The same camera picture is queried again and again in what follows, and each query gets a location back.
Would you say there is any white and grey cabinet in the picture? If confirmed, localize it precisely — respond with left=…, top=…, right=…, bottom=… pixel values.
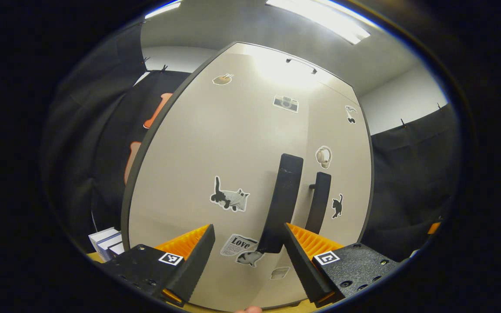
left=121, top=41, right=375, bottom=311

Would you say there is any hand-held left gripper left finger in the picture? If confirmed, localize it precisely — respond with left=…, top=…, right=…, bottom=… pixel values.
left=98, top=223, right=216, bottom=307

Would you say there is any white cabinet door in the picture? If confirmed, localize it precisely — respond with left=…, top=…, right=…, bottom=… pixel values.
left=128, top=43, right=312, bottom=311
left=296, top=83, right=374, bottom=305

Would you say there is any long ceiling light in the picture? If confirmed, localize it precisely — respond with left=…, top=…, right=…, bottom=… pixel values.
left=266, top=0, right=371, bottom=45
left=144, top=0, right=182, bottom=19

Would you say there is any white cardboard box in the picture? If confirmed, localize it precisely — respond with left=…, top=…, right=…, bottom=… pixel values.
left=88, top=227, right=121, bottom=249
left=97, top=237, right=126, bottom=261

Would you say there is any black backdrop cloth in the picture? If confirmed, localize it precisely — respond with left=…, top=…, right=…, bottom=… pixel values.
left=42, top=24, right=190, bottom=253
left=357, top=103, right=462, bottom=261

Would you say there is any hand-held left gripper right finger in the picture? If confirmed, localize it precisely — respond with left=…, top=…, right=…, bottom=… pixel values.
left=282, top=223, right=403, bottom=308

